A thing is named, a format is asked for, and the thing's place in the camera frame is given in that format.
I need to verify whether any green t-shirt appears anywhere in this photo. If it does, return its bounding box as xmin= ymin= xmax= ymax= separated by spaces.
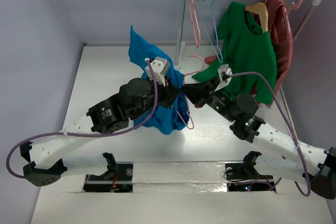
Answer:
xmin=192 ymin=1 xmax=278 ymax=105

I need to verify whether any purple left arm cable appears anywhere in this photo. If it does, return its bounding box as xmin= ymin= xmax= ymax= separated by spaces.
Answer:
xmin=5 ymin=58 xmax=160 ymax=178

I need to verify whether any pink plastic hanger right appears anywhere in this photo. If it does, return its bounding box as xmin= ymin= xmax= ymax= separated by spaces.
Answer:
xmin=285 ymin=0 xmax=303 ymax=17

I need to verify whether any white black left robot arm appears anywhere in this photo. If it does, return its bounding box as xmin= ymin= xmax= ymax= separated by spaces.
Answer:
xmin=19 ymin=78 xmax=180 ymax=187

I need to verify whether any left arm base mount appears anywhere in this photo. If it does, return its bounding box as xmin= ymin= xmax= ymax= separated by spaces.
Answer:
xmin=83 ymin=153 xmax=133 ymax=193

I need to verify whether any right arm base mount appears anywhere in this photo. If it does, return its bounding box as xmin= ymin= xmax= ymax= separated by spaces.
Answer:
xmin=223 ymin=151 xmax=276 ymax=192

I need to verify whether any blue t-shirt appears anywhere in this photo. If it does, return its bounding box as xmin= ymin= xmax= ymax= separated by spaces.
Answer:
xmin=128 ymin=26 xmax=190 ymax=135

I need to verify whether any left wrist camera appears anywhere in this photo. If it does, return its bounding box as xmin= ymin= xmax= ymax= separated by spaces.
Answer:
xmin=145 ymin=57 xmax=171 ymax=87

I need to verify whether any pink plastic hanger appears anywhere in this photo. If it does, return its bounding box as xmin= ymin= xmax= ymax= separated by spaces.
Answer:
xmin=189 ymin=0 xmax=201 ymax=48
xmin=285 ymin=0 xmax=303 ymax=17

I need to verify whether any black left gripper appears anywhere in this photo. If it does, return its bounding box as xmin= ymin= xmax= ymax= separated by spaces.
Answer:
xmin=131 ymin=75 xmax=182 ymax=122

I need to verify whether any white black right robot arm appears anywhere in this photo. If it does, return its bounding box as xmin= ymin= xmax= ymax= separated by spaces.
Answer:
xmin=182 ymin=80 xmax=335 ymax=199

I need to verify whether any pink plastic hanger left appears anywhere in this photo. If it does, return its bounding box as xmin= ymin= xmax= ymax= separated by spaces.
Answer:
xmin=189 ymin=0 xmax=201 ymax=48

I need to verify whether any light blue wire hanger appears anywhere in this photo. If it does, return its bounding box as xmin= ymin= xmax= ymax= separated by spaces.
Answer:
xmin=195 ymin=0 xmax=225 ymax=63

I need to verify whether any wooden hanger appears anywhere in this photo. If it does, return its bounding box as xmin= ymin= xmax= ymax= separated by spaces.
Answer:
xmin=245 ymin=2 xmax=268 ymax=33

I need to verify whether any pink wire hanger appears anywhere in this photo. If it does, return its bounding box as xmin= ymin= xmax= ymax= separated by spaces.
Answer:
xmin=177 ymin=55 xmax=205 ymax=130

